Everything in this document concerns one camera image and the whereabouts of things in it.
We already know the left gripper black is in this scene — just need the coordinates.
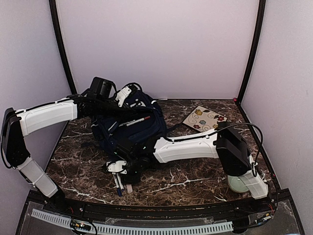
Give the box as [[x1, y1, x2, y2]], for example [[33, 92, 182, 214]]
[[96, 98, 135, 123]]

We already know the pale peach highlighter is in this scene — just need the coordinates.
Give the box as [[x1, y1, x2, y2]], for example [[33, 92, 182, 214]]
[[126, 184, 133, 193]]

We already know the navy blue student backpack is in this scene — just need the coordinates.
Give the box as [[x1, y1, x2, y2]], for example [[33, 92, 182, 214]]
[[90, 90, 181, 162]]

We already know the grey slim pen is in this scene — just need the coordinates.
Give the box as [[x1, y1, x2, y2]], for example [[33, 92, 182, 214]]
[[113, 174, 122, 197]]

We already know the white marker red cap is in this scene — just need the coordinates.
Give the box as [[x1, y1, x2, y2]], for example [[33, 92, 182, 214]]
[[126, 116, 151, 127]]

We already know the blue capped white pen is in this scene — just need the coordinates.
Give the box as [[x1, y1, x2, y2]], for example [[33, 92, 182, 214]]
[[116, 173, 125, 192]]

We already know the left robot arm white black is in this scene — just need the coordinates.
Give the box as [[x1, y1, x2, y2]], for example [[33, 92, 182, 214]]
[[0, 77, 140, 213]]

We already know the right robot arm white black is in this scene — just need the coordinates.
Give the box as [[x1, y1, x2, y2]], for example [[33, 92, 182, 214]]
[[107, 122, 269, 212]]

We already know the square floral ceramic plate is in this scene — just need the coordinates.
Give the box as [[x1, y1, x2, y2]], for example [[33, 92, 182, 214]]
[[182, 105, 227, 132]]

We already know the small green circuit board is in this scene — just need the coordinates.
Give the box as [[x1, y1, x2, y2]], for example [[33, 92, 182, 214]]
[[70, 220, 92, 232]]

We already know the pale green ceramic bowl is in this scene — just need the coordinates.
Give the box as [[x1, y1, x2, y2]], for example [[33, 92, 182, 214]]
[[227, 175, 249, 193]]

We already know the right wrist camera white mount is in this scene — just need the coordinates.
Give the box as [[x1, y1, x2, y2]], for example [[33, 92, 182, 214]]
[[105, 160, 127, 174]]

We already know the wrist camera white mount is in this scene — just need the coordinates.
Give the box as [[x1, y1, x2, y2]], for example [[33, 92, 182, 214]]
[[105, 160, 127, 174], [115, 84, 137, 107]]

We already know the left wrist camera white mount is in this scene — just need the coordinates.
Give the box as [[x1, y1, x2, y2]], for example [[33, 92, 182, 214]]
[[115, 84, 137, 107]]

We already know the left black frame post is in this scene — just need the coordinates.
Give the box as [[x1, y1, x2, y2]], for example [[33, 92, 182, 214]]
[[48, 0, 77, 94]]

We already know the black frame post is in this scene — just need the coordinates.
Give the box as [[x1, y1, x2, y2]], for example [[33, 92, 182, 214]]
[[235, 0, 267, 106], [48, 0, 77, 94]]

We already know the white slotted cable duct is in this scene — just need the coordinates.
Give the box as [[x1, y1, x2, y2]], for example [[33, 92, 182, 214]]
[[30, 209, 234, 235]]

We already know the black curved front rail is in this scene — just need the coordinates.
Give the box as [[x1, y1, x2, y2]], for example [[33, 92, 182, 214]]
[[48, 195, 279, 221]]

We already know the right black frame post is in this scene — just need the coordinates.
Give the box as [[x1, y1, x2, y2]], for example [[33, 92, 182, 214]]
[[235, 0, 267, 106]]

